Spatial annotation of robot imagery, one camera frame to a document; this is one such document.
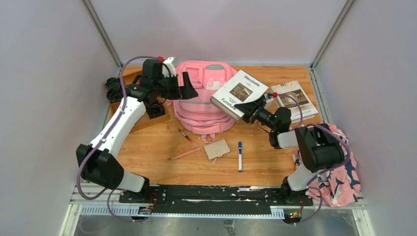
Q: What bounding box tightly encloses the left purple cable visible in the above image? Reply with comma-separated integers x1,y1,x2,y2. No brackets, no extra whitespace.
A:
76,56,160,223

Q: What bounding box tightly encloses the dark rolled sock lower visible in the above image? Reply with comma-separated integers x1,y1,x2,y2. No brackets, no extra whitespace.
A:
106,87,123,103

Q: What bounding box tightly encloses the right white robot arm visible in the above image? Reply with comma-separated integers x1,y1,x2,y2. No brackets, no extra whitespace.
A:
235,97,345,206

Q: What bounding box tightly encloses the red gel pen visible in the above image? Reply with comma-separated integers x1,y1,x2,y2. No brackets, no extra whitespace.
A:
178,128,199,148

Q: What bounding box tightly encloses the pink pen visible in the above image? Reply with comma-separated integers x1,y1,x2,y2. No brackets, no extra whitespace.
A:
170,147,202,160

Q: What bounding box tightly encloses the wooden compartment tray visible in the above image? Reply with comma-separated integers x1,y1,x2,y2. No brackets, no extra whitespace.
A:
109,66,170,133

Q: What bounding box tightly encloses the blue white marker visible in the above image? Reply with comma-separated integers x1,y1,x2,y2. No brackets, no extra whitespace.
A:
238,142,243,172

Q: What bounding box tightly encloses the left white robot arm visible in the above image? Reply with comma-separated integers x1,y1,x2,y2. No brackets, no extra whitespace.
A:
76,57,198,203

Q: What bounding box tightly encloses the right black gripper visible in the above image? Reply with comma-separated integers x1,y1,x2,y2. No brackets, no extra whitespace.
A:
233,97,278,131

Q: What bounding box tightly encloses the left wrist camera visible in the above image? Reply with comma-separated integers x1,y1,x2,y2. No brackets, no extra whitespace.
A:
162,57,179,77

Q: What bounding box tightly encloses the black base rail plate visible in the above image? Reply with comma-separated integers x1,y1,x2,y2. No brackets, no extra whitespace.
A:
119,184,313,215

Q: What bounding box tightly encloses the dark rolled sock upper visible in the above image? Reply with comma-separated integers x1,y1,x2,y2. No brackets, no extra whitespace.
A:
104,77,120,90

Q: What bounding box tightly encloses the pink school backpack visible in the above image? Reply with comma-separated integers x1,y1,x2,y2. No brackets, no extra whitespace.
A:
173,60,237,144

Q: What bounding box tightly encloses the purple cable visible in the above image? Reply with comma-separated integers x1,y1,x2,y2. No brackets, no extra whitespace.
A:
76,56,160,223
277,93,351,225

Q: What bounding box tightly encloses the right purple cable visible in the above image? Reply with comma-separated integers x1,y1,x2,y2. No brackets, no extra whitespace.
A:
277,93,351,225

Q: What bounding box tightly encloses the small beige notebook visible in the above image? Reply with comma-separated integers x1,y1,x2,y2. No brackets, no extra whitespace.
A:
204,139,231,160

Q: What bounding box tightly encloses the white Decorate Furniture book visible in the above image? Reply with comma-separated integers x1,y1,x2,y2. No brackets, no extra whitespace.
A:
210,70,268,120

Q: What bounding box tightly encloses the dark rolled sock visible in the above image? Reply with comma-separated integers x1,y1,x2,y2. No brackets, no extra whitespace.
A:
106,87,123,103
104,77,120,90

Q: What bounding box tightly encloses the dark rolled sock front tray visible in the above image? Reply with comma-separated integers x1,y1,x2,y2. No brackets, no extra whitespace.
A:
146,101,166,119

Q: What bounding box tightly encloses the pink patterned cloth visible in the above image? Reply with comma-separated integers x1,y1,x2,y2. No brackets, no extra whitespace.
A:
292,122,361,208

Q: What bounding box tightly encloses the white coffee cover book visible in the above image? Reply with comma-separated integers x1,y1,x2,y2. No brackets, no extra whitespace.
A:
268,81,318,123

